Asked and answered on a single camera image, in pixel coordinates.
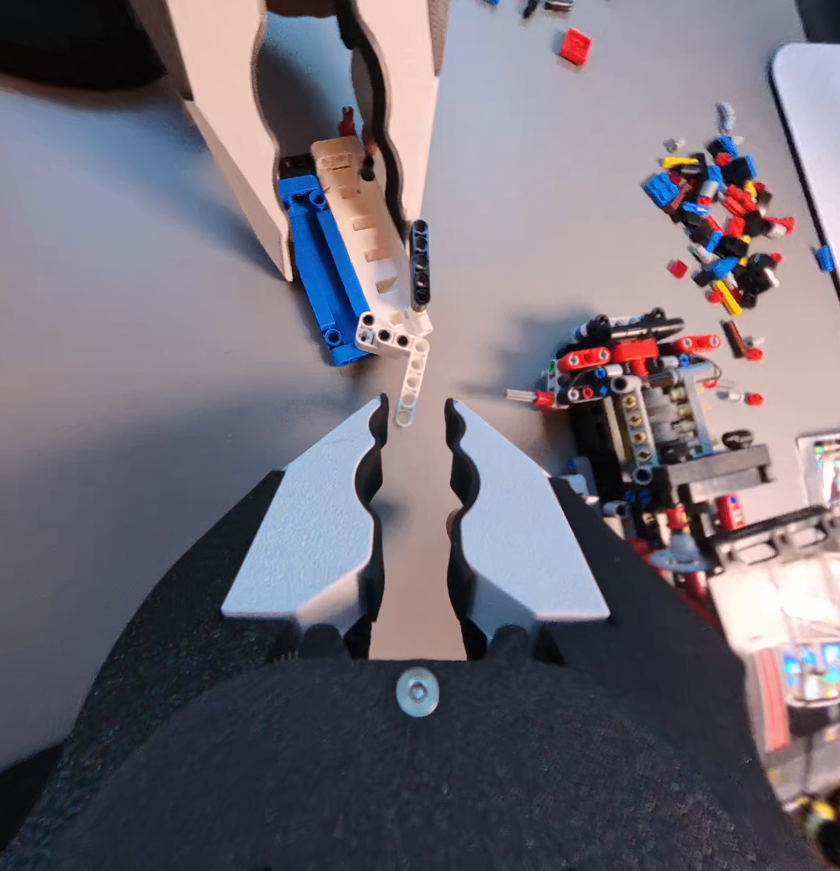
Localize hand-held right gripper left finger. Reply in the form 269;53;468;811
220;395;390;657

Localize black five-hole lego beam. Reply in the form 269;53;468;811
410;219;432;306

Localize blue and white lego assembly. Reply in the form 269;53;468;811
277;105;435;368

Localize white L-shaped lego beam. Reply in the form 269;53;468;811
372;325;431;430

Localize brown lego axle piece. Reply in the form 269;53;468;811
721;318;766;362

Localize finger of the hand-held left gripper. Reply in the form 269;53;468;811
167;0;296;281
335;0;441;232

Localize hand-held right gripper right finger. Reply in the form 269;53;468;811
444;398;611;647

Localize holographic sticker sheet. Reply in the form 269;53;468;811
797;429;840;508

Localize pile of blue black pins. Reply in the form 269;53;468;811
484;0;574;18

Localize white book stand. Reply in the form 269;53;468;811
770;42;840;334

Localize partly built lego car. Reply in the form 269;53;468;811
505;308;840;871

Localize pile of mixed lego pieces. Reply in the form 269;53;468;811
641;102;796;317

